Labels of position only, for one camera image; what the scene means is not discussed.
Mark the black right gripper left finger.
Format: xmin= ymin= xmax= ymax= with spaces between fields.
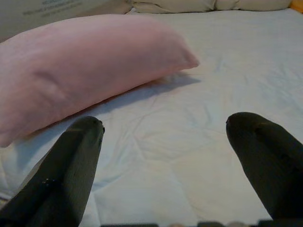
xmin=0 ymin=115 xmax=106 ymax=227

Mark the grey flower printed panel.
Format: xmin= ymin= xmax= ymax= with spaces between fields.
xmin=0 ymin=0 xmax=133 ymax=43

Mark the beige bolster pillow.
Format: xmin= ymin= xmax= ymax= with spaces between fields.
xmin=214 ymin=0 xmax=293 ymax=11
xmin=125 ymin=0 xmax=217 ymax=14

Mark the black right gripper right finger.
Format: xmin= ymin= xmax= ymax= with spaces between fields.
xmin=225 ymin=112 xmax=303 ymax=227

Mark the white quilted mattress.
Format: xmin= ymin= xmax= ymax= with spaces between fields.
xmin=0 ymin=7 xmax=303 ymax=225

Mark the pink pillow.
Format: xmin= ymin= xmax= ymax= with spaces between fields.
xmin=0 ymin=14 xmax=201 ymax=147

